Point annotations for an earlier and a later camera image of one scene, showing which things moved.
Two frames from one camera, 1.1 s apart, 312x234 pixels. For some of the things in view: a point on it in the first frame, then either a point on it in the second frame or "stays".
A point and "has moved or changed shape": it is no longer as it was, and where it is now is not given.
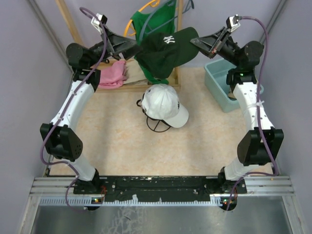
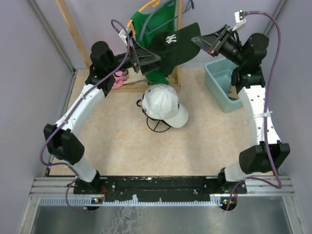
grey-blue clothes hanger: (191, 2) stays
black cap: (162, 53) has moved or changed shape
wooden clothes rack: (131, 88) stays
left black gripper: (114, 42) → (141, 57)
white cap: (161, 102) stays
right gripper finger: (213, 43) stays
